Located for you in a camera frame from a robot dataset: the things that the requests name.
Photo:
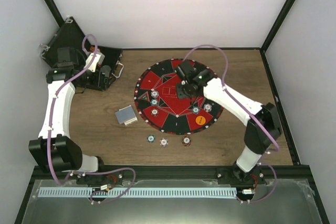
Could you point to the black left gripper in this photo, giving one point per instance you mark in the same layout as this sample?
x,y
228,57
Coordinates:
x,y
105,85

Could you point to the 10 chips mat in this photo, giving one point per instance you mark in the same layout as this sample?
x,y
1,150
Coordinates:
x,y
207,107

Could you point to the triangular all in button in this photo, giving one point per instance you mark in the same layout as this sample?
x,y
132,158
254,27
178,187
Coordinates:
x,y
145,97

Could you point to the black poker chip case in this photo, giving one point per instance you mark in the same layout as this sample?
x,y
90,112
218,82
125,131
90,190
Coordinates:
x,y
70,35

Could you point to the round red black poker mat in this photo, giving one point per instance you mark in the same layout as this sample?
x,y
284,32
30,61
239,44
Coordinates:
x,y
175,116

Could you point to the light blue slotted strip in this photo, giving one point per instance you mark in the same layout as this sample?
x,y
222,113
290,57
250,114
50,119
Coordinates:
x,y
77,192

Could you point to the blue orange 10 chip stack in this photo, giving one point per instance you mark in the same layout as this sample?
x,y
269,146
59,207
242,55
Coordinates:
x,y
164,142

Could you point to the orange big blind button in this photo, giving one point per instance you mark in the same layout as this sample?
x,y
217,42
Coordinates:
x,y
200,120

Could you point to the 50 chips mat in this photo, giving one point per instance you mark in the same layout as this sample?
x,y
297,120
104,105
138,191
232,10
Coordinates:
x,y
195,110

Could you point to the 10 chips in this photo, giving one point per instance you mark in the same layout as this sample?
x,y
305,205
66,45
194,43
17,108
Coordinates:
x,y
154,94

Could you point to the red brown chip stack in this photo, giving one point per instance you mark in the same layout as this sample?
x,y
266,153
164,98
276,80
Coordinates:
x,y
186,141

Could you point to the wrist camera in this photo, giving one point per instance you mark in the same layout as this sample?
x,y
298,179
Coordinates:
x,y
67,57
185,70

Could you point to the blue green 50 chip stack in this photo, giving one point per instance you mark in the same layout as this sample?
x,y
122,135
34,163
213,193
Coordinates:
x,y
151,138

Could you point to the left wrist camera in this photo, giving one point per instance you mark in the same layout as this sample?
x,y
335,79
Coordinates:
x,y
67,57

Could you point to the chrome case handle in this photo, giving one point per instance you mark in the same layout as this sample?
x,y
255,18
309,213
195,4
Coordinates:
x,y
118,70

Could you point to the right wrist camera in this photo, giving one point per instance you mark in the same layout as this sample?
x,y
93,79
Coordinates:
x,y
185,70

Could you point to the white card box tray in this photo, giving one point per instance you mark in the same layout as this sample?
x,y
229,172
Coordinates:
x,y
130,121

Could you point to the red chips seat two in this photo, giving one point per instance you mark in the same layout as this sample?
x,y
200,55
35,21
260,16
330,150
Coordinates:
x,y
154,112

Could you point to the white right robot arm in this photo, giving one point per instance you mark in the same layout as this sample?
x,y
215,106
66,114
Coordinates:
x,y
261,120

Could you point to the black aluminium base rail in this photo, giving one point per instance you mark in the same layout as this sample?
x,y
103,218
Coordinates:
x,y
224,175

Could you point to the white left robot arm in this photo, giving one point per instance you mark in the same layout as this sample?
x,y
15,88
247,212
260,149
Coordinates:
x,y
54,149

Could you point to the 50 chips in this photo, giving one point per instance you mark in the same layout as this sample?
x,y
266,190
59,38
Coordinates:
x,y
154,102

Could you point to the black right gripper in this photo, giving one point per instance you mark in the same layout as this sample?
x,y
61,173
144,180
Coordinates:
x,y
181,95

